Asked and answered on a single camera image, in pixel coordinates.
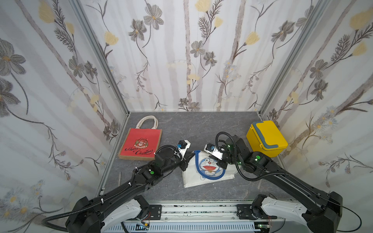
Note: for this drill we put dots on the red Christmas jute bag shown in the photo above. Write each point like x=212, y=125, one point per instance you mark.
x=141, y=144

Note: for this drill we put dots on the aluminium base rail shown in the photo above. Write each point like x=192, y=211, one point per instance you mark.
x=192, y=217

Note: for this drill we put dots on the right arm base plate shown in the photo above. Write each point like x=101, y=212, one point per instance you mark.
x=247, y=211

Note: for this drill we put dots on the small metal scissors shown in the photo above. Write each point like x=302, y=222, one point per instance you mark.
x=119, y=179

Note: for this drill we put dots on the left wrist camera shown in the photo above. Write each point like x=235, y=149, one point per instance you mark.
x=182, y=147

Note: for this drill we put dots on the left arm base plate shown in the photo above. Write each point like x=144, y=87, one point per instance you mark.
x=152, y=212

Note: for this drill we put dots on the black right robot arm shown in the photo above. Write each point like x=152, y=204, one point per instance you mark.
x=321, y=212

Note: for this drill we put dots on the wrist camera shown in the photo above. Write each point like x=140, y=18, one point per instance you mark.
x=182, y=147
x=211, y=150

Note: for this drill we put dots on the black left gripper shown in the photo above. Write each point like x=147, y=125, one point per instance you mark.
x=185, y=160

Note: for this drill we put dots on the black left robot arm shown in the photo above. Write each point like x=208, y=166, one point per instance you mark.
x=88, y=216

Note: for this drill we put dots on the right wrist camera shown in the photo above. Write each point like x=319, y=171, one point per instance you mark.
x=211, y=150

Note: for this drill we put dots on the yellow cooler box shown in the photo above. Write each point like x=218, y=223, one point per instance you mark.
x=265, y=137

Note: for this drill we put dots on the white Doraemon canvas bag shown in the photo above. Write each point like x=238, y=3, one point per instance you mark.
x=203, y=170

